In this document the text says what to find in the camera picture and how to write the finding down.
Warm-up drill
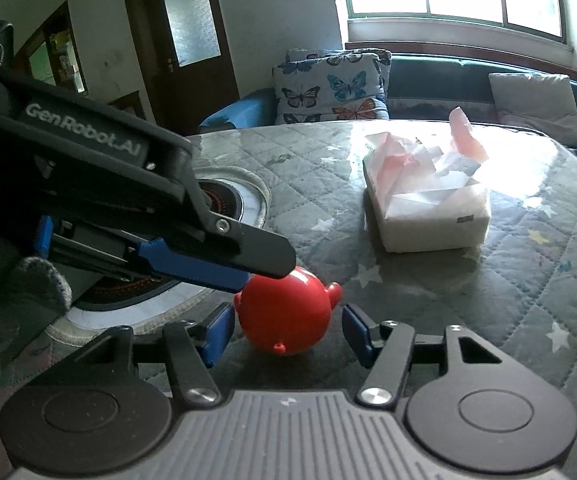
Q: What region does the quilted star table cover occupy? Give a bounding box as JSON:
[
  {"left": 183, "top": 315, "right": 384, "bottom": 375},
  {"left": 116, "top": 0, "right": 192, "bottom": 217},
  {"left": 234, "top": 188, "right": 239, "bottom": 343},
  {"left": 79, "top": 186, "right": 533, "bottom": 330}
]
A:
[{"left": 0, "top": 119, "right": 577, "bottom": 480}]

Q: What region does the pink tissue pack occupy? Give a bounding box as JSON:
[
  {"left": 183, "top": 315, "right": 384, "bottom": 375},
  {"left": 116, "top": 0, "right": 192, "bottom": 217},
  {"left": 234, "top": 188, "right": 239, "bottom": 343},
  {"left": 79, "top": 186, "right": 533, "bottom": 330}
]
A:
[{"left": 362, "top": 106, "right": 492, "bottom": 253}]

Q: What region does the butterfly print pillow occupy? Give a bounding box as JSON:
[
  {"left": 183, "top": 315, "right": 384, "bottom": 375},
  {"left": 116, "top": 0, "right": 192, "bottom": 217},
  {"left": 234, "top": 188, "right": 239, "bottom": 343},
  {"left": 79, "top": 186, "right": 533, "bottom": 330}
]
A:
[
  {"left": 273, "top": 52, "right": 388, "bottom": 125},
  {"left": 286, "top": 47, "right": 393, "bottom": 78}
]

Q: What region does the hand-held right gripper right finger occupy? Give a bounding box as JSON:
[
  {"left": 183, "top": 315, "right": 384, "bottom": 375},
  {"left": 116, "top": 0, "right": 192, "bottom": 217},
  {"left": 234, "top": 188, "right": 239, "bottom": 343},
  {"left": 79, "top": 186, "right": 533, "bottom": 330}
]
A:
[{"left": 342, "top": 303, "right": 539, "bottom": 406}]

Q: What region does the dark wooden door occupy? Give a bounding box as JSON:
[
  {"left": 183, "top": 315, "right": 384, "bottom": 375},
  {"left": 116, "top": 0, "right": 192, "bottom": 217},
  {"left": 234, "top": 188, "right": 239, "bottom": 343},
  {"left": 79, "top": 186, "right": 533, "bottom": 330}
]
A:
[{"left": 118, "top": 0, "right": 243, "bottom": 137}]

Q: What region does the person's left hand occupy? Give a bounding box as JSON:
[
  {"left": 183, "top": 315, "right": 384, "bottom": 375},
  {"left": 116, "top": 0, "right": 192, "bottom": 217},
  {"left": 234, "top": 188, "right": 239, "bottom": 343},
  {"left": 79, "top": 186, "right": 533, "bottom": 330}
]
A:
[{"left": 0, "top": 256, "right": 72, "bottom": 391}]

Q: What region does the red pig toy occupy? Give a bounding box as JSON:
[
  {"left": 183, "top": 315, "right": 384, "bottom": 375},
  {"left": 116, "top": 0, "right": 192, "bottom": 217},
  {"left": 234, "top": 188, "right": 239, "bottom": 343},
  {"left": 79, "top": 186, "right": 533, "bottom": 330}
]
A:
[{"left": 233, "top": 267, "right": 343, "bottom": 357}]

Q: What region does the round patterned mat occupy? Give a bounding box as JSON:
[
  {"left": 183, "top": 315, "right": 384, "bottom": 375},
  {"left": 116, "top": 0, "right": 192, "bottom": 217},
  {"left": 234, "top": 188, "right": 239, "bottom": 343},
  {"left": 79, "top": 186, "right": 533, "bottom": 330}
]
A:
[{"left": 46, "top": 167, "right": 274, "bottom": 348}]

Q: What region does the wooden shelf cabinet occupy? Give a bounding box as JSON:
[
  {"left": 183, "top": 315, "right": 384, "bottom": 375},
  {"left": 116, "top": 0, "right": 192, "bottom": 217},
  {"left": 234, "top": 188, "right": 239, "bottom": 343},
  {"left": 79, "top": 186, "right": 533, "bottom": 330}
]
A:
[{"left": 13, "top": 0, "right": 89, "bottom": 106}]

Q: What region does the white pillow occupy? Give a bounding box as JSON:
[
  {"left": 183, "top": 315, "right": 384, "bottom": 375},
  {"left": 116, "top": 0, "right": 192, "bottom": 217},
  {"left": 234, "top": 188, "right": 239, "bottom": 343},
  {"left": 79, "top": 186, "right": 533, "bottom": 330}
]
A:
[{"left": 488, "top": 72, "right": 577, "bottom": 148}]

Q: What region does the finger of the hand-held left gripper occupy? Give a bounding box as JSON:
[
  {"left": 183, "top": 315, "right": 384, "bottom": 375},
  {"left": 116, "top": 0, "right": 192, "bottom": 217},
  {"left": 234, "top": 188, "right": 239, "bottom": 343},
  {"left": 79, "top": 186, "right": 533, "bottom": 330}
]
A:
[{"left": 133, "top": 210, "right": 296, "bottom": 292}]

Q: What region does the blue-green sofa bench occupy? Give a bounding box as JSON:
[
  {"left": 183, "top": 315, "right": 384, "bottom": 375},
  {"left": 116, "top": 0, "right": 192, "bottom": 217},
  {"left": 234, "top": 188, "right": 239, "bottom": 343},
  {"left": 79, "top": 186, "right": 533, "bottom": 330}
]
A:
[{"left": 198, "top": 50, "right": 577, "bottom": 183}]

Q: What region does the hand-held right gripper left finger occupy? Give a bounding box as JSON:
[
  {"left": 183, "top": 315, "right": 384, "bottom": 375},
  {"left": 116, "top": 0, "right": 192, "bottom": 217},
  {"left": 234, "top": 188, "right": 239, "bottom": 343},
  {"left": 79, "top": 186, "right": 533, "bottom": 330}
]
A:
[{"left": 43, "top": 303, "right": 236, "bottom": 406}]

